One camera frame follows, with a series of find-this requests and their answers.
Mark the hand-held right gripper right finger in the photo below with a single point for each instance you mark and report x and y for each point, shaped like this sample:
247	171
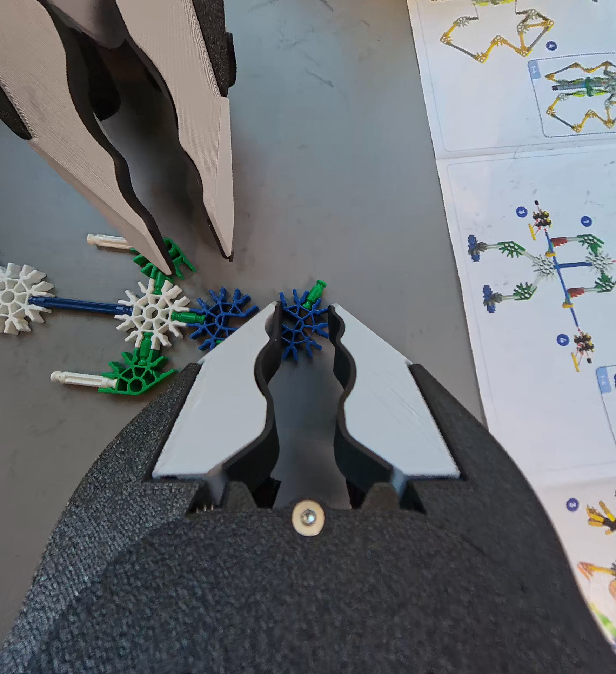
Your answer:
397	421

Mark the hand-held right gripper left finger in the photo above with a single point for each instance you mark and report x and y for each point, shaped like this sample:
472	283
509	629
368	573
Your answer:
218	421

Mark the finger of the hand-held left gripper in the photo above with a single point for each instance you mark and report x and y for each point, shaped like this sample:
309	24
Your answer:
192	95
39	95

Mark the blue toy connector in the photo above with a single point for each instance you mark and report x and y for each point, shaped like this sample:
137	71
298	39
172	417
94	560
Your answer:
224	316
304	326

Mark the white green blue toy assembly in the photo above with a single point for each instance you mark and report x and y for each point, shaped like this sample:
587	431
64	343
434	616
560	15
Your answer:
76	304

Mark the folded paper instruction sheet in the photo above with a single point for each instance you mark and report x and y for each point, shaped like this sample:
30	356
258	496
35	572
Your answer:
523	316

